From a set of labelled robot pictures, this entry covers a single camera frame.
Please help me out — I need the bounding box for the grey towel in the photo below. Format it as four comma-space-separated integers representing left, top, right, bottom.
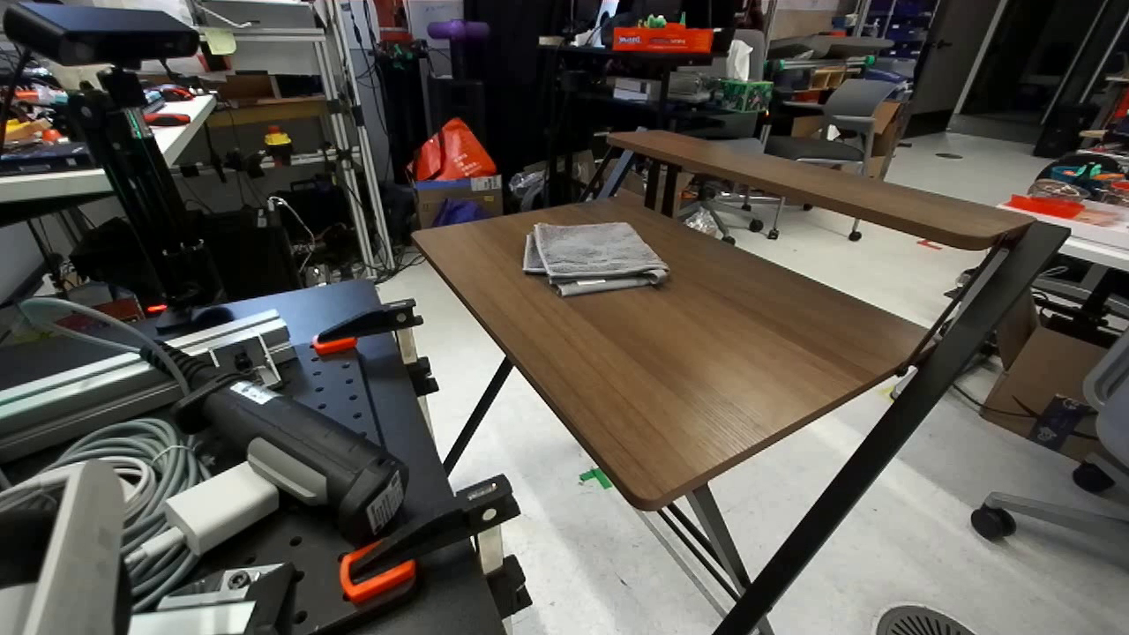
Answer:
524, 221, 668, 295

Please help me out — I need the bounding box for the cardboard box under bag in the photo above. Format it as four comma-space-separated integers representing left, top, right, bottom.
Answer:
412, 176, 504, 224

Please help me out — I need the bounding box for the brown wooden desk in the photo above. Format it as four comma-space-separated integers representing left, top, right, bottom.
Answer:
416, 131, 1066, 635

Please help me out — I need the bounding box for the orange bag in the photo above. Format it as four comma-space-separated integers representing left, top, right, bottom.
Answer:
411, 116, 499, 181

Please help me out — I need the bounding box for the orange black clamp rear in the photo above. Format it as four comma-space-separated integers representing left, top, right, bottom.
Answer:
310, 298, 421, 357

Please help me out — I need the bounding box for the orange black clamp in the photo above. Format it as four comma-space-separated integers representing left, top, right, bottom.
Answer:
340, 477, 519, 606
310, 298, 421, 357

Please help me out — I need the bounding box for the orange tray on shelf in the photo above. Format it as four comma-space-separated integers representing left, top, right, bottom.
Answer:
612, 26, 712, 57

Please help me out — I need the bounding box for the black perforated workbench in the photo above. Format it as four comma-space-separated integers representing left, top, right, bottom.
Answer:
0, 274, 538, 635

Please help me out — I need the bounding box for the black handheld tool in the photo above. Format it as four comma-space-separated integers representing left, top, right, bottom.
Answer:
178, 379, 411, 544

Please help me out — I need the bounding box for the orange black clamp front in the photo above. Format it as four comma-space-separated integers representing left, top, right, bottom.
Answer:
340, 477, 519, 606

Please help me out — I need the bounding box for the grey office chair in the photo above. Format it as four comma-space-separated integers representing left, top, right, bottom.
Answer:
680, 74, 912, 247

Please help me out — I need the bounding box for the white power adapter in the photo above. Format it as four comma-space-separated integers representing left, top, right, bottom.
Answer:
166, 461, 279, 552

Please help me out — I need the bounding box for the white metal shelf rack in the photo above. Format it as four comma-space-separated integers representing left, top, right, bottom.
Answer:
191, 0, 397, 278

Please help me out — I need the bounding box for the white table left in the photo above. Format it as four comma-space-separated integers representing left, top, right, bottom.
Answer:
0, 88, 221, 211

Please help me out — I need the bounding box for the white table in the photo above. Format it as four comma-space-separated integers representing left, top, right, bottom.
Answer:
1001, 153, 1129, 270
0, 88, 221, 211

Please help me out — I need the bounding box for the floor drain grate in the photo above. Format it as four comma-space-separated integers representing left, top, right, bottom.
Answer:
877, 606, 973, 635

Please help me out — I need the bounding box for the cardboard box right floor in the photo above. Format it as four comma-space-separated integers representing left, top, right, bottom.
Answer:
982, 328, 1101, 457

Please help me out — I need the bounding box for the white table right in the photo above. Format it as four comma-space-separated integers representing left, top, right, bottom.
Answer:
1001, 153, 1129, 270

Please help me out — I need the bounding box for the grey metal box corner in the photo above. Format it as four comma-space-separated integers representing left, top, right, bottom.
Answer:
0, 461, 129, 635

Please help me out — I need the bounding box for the office chair base right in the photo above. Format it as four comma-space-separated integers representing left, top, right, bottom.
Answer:
969, 334, 1129, 557

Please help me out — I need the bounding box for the aluminium extrusion rail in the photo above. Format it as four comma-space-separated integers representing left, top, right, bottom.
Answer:
0, 310, 294, 461

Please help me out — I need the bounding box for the black camera on tripod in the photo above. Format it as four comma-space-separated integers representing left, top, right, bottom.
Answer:
4, 0, 221, 308

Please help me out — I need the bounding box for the grey coiled cable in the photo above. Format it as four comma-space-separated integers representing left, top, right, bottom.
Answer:
31, 412, 220, 615

